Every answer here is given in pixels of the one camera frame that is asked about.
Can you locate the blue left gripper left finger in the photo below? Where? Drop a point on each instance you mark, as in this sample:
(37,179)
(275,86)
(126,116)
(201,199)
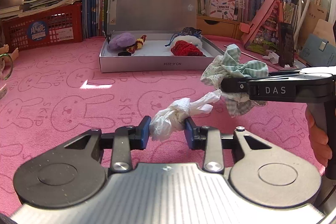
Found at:
(143,132)

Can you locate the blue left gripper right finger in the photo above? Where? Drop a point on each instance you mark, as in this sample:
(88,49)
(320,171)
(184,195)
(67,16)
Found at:
(192,134)

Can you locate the white plastic bag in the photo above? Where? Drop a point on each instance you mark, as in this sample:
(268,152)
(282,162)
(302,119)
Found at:
(171,119)

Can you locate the green checked fabric scrunchie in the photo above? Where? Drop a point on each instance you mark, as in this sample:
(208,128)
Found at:
(227,66)

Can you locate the black round small jar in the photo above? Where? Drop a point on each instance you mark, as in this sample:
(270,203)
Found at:
(124,53)

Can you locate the yellow red crochet scrunchie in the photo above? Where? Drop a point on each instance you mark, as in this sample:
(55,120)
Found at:
(137,45)

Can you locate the red knitted scrunchie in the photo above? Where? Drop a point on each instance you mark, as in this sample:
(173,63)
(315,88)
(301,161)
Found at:
(184,48)

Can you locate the purple fluffy scrunchie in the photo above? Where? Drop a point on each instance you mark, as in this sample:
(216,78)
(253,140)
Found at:
(121,41)

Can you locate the white fluffy scrunchie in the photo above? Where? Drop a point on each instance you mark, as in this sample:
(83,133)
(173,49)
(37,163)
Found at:
(192,40)

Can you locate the dark blue patterned scrunchie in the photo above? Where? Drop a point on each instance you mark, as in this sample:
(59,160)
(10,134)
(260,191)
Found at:
(186,31)

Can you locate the person right hand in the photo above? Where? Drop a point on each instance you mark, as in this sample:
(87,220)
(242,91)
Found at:
(318,140)

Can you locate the blue notebook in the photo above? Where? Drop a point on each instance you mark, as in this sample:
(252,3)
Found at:
(318,52)

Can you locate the white origami paper figure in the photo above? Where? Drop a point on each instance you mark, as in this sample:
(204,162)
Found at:
(272,57)

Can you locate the black smartphone standing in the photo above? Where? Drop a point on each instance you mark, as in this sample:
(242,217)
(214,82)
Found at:
(286,44)

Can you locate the metal rod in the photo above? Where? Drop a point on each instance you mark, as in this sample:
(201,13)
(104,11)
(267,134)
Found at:
(243,53)

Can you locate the pink triangular toy house box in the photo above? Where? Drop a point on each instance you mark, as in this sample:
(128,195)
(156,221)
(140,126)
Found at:
(261,34)

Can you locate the pink rabbit print mat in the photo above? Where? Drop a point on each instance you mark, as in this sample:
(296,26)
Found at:
(56,93)

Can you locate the silver open cardboard box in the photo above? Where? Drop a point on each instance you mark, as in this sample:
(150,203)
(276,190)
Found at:
(158,20)

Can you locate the wooden drawer shelf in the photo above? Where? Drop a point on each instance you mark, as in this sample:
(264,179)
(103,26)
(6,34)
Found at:
(219,27)

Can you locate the white pencil print box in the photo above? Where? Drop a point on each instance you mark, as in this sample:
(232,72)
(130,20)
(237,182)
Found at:
(222,9)

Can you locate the red plastic basket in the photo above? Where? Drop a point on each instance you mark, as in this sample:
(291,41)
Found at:
(56,26)

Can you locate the clear glass mug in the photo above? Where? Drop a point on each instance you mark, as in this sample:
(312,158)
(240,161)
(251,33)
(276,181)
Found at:
(6,71)

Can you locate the brown haired doll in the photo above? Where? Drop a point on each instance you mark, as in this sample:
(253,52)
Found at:
(5,49)

